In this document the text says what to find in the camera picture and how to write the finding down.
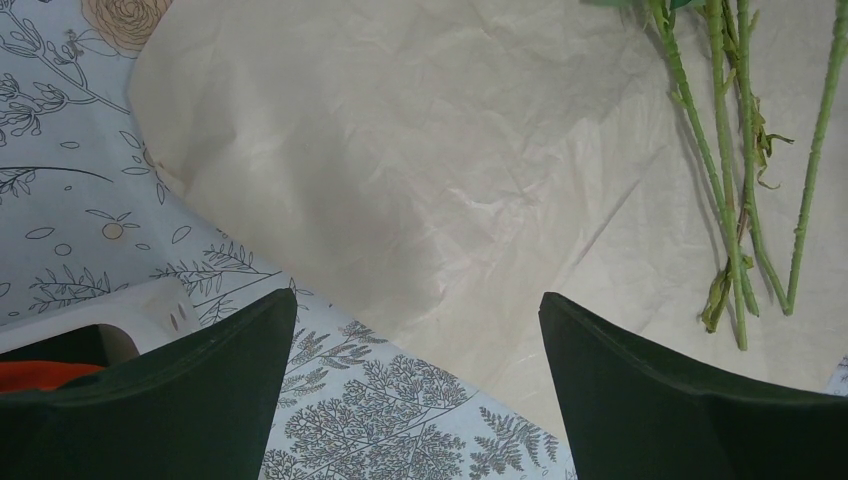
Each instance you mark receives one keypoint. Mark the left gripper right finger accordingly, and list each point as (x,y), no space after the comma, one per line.
(634,409)

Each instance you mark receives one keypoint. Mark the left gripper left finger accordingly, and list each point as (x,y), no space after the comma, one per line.
(200,407)

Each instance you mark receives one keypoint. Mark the pink fake flower bunch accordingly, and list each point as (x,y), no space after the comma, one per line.
(836,59)

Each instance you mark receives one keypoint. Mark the peach wrapping paper sheet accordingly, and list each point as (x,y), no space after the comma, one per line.
(433,168)

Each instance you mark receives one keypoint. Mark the white plastic basket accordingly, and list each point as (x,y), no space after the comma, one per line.
(133,321)

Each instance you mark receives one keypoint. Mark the orange cloth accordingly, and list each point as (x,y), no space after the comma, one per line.
(17,376)

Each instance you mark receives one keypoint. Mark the floral patterned table mat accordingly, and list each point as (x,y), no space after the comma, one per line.
(85,212)

